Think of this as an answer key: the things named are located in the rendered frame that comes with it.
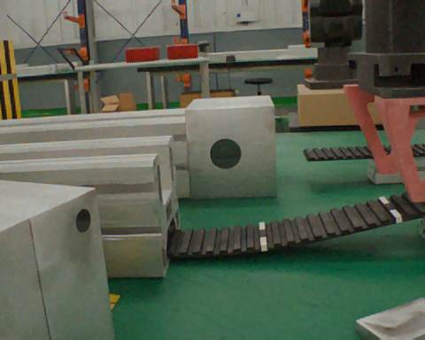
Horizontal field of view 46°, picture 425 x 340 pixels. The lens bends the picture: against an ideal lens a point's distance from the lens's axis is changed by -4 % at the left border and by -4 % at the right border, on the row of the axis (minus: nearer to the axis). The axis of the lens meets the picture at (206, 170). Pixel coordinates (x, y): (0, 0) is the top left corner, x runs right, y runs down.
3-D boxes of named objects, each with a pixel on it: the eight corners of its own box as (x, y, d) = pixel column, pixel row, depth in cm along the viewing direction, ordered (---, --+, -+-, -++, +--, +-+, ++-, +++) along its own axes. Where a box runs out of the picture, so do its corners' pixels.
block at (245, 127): (271, 168, 65) (268, 93, 63) (277, 197, 53) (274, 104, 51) (200, 172, 66) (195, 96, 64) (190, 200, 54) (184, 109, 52)
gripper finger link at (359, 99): (362, 192, 37) (362, 62, 35) (343, 169, 44) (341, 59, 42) (451, 188, 37) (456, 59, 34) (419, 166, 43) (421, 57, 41)
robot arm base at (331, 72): (359, 82, 108) (304, 86, 109) (358, 45, 106) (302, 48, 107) (370, 87, 100) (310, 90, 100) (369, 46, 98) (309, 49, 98)
